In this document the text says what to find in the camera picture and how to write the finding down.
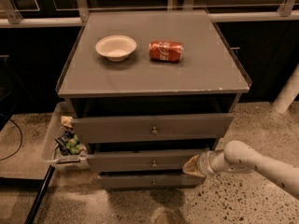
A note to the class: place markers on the padded gripper body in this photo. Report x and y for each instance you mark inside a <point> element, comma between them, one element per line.
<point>205,163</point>

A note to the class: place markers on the grey drawer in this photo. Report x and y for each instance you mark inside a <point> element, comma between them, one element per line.
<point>151,128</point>
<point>148,181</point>
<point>127,161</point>

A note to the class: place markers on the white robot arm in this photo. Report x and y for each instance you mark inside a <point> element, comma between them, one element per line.
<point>238,157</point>

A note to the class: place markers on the grey top drawer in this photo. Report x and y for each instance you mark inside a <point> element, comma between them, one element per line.
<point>151,128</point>

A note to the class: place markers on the grey bottom drawer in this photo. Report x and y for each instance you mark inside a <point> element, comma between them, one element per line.
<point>148,181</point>

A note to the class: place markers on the grey wooden drawer cabinet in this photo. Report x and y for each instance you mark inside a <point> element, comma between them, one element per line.
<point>209,79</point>

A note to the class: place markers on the red cola can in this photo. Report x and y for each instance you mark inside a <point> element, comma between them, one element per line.
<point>166,51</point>

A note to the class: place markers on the green snack bag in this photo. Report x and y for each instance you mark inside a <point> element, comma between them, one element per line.
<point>69,144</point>

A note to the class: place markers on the tan crumpled wrapper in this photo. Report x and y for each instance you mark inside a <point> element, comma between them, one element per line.
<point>66,122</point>

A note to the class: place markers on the white paper bowl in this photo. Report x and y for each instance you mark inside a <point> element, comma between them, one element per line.
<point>115,48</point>

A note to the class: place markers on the clear plastic bin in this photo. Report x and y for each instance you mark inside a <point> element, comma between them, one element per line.
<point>51,154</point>

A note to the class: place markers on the white post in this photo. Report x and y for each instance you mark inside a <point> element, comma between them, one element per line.
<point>288,93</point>

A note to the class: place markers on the metal railing frame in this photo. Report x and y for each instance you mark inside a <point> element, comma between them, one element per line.
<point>46,13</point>

